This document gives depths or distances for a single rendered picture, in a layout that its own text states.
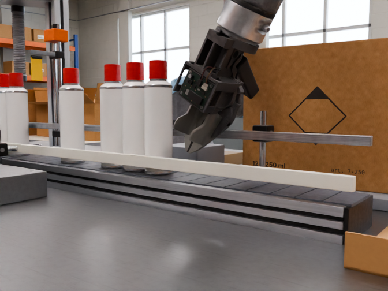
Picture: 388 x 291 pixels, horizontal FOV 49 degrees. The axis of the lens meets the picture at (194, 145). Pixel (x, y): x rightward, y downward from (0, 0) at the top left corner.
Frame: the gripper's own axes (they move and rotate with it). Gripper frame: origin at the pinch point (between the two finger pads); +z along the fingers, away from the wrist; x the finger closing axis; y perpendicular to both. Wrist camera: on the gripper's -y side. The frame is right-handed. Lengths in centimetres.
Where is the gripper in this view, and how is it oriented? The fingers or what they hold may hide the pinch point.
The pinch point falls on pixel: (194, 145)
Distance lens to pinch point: 73.7
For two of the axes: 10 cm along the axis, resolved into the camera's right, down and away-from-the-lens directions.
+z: -4.0, 8.3, 3.8
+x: 6.9, 5.5, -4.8
